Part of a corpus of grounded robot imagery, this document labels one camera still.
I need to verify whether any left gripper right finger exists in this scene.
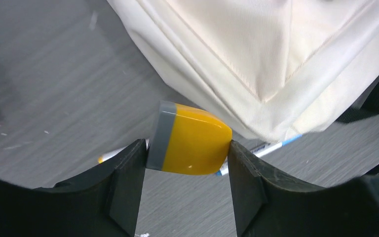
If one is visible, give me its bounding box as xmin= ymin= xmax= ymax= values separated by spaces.
xmin=228 ymin=141 xmax=379 ymax=237

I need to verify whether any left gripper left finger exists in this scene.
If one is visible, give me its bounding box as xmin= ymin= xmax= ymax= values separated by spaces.
xmin=0 ymin=139 xmax=147 ymax=237

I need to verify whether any white marker blue cap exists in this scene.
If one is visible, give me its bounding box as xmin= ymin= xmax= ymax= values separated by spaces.
xmin=215 ymin=135 xmax=302 ymax=176

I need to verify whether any yellow pencil sharpener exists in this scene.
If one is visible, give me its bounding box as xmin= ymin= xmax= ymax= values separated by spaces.
xmin=146 ymin=101 xmax=232 ymax=175

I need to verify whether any beige canvas backpack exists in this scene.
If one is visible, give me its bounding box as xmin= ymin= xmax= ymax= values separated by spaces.
xmin=110 ymin=0 xmax=379 ymax=142

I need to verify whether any white marker yellow cap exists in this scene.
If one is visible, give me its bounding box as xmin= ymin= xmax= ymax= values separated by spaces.
xmin=97 ymin=146 xmax=136 ymax=164

